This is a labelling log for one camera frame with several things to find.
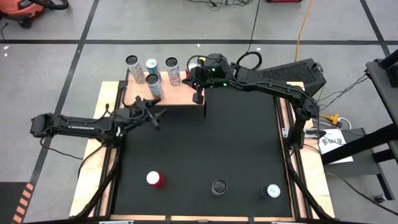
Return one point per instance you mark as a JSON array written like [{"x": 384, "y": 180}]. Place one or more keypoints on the black aluminium table frame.
[{"x": 110, "y": 202}]

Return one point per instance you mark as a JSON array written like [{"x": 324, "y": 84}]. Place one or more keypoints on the orange shop vacuum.
[{"x": 21, "y": 9}]

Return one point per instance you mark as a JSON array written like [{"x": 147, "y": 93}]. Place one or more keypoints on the wooden shelf black metal frame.
[{"x": 177, "y": 95}]

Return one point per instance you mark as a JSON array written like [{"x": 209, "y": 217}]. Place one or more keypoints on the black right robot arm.
[{"x": 273, "y": 88}]

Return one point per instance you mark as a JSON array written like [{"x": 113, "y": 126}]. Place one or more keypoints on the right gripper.
[{"x": 205, "y": 74}]

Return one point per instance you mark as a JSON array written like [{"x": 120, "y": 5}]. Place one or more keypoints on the black mat orange stripes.
[{"x": 9, "y": 202}]

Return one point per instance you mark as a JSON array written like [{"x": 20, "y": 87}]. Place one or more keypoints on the red Coca-Cola can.
[
  {"x": 155, "y": 179},
  {"x": 187, "y": 74}
]

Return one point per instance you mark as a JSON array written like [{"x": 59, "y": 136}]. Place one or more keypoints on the black perforated computer case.
[{"x": 295, "y": 73}]

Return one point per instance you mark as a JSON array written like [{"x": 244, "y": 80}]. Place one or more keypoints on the blue silver Red Bull can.
[
  {"x": 153, "y": 66},
  {"x": 271, "y": 191}
]

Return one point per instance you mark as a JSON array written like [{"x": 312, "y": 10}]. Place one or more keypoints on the red black box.
[{"x": 283, "y": 1}]

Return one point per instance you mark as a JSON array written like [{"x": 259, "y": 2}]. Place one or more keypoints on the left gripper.
[{"x": 136, "y": 113}]

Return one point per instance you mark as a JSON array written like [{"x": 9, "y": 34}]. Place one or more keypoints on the Celsius Tropical Vibe can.
[{"x": 155, "y": 88}]

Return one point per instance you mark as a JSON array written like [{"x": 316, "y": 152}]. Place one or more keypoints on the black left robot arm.
[{"x": 77, "y": 129}]

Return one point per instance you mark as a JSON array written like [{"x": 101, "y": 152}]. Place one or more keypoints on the white paper sheet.
[{"x": 335, "y": 151}]

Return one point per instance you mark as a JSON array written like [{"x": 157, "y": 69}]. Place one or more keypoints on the Celsius Peach Vibe can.
[{"x": 219, "y": 187}]

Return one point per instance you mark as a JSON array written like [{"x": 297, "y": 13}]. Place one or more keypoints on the white Celsius energy drink can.
[
  {"x": 173, "y": 73},
  {"x": 136, "y": 73}
]

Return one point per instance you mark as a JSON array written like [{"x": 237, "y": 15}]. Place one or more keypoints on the yellow power splitter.
[{"x": 333, "y": 118}]

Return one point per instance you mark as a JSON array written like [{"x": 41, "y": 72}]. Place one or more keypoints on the small black caster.
[{"x": 380, "y": 198}]

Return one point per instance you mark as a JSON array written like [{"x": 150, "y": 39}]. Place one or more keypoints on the black metal stand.
[{"x": 382, "y": 84}]

